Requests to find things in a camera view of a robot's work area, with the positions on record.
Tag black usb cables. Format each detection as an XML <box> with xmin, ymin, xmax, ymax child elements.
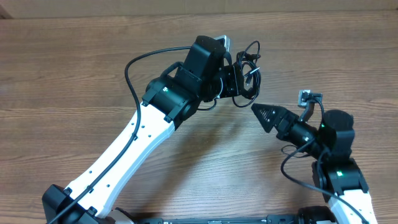
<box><xmin>231</xmin><ymin>40</ymin><xmax>262</xmax><ymax>108</ymax></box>

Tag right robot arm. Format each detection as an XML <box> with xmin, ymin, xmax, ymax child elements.
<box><xmin>251</xmin><ymin>101</ymin><xmax>377</xmax><ymax>223</ymax></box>

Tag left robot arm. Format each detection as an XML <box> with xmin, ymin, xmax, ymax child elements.
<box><xmin>42</xmin><ymin>35</ymin><xmax>238</xmax><ymax>223</ymax></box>

